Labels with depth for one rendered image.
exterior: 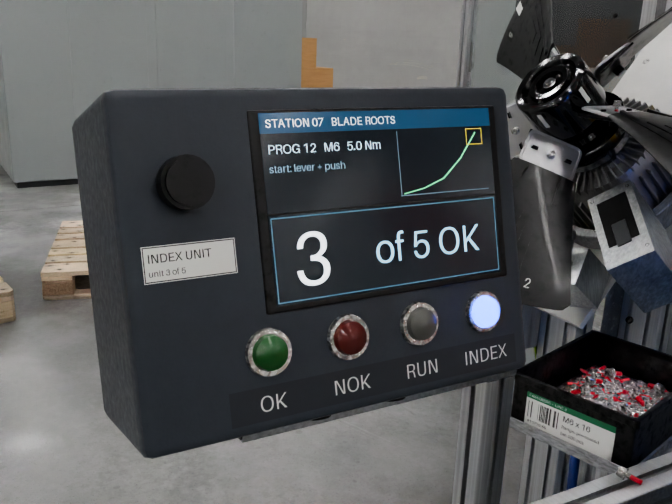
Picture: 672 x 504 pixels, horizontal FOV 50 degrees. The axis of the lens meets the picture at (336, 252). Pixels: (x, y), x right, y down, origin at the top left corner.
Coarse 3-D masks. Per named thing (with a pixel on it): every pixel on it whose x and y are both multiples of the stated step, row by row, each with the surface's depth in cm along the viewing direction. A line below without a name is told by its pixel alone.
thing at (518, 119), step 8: (512, 104) 122; (512, 112) 122; (520, 112) 121; (512, 120) 123; (520, 120) 122; (520, 128) 122; (528, 128) 121; (512, 136) 123; (520, 136) 123; (512, 144) 124; (512, 152) 124; (520, 152) 123
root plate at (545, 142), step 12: (540, 132) 115; (528, 144) 114; (540, 144) 114; (552, 144) 114; (564, 144) 114; (528, 156) 113; (540, 156) 113; (564, 156) 114; (576, 156) 114; (552, 168) 113; (564, 168) 113; (576, 168) 113
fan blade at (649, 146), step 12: (612, 120) 102; (624, 120) 102; (636, 120) 101; (648, 120) 101; (660, 120) 101; (636, 132) 98; (648, 132) 98; (660, 132) 97; (648, 144) 95; (660, 144) 94; (660, 156) 92
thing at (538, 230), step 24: (528, 168) 112; (528, 192) 110; (552, 192) 111; (528, 216) 109; (552, 216) 109; (528, 240) 107; (552, 240) 107; (528, 264) 106; (552, 264) 105; (552, 288) 103
